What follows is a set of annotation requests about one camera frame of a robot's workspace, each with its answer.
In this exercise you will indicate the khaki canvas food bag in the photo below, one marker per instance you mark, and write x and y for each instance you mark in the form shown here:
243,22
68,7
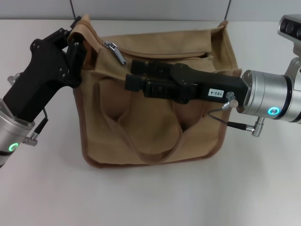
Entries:
155,131

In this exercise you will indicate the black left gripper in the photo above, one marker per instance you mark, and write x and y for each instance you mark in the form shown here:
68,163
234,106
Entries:
40,80

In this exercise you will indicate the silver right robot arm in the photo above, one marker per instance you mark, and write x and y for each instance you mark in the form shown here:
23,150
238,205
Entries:
272,96

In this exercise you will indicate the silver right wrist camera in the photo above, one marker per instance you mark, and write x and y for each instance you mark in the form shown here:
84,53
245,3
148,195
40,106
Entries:
290,27

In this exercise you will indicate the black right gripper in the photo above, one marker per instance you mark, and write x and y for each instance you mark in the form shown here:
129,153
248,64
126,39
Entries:
211,83

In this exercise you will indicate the silver metal zipper pull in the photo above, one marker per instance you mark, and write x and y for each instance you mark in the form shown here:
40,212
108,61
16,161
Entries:
118,55

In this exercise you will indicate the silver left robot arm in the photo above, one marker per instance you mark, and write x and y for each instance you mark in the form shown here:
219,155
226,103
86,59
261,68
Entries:
11,136

